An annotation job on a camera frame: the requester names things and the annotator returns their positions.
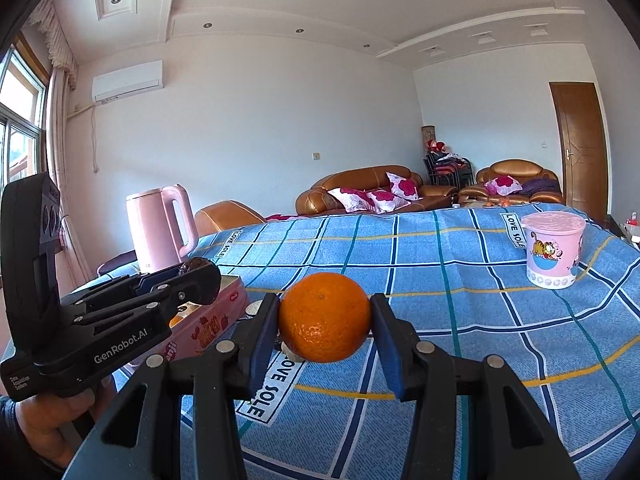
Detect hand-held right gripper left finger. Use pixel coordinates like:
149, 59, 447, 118
62, 292, 282, 480

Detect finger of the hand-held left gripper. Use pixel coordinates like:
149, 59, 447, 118
72, 266, 222, 329
60, 266, 183, 307

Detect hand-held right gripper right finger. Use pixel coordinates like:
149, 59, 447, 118
369, 292, 581, 480

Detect pink tin box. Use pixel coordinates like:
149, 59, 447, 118
112, 274, 251, 376

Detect person's left forearm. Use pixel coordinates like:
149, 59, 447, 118
0, 395, 61, 480

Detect person's left hand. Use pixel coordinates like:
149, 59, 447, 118
15, 387, 98, 471

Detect purple stool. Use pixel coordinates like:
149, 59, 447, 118
97, 250, 138, 277

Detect pink electric kettle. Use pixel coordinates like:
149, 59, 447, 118
125, 184, 199, 273

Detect blue plaid tablecloth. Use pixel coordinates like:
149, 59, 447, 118
67, 203, 640, 480

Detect brown leather curved armchair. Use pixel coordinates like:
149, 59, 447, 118
194, 200, 268, 236

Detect pale pink curtain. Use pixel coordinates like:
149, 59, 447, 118
27, 0, 93, 286

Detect window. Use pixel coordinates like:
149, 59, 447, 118
0, 45, 48, 191

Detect brown leather sofa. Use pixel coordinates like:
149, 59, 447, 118
295, 165, 458, 216

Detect white pink floral pillow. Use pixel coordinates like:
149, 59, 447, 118
327, 187, 376, 212
386, 172, 421, 201
484, 176, 523, 196
366, 190, 411, 213

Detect coffee table with snacks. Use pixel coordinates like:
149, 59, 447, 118
450, 195, 531, 208

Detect pink cartoon lidded bucket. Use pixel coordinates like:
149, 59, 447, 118
520, 211, 587, 289

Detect stack of dark chairs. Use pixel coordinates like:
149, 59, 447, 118
424, 154, 475, 188

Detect white air conditioner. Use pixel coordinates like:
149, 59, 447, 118
91, 60, 164, 106

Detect purple blanket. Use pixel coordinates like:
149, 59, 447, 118
520, 176, 560, 195

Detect cluttered cabinet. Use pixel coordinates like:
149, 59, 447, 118
607, 212, 640, 246

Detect brown wooden door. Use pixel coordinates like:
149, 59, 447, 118
549, 81, 610, 221

